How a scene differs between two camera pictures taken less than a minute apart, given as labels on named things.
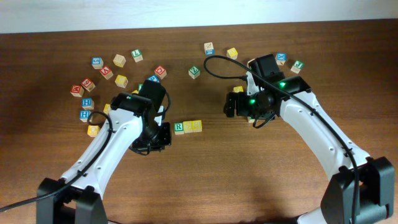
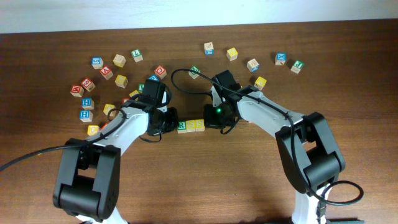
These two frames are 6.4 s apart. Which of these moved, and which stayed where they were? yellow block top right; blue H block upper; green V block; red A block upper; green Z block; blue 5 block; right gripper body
Moved: right gripper body
Stayed: green Z block; blue 5 block; blue H block upper; yellow block top right; green V block; red A block upper
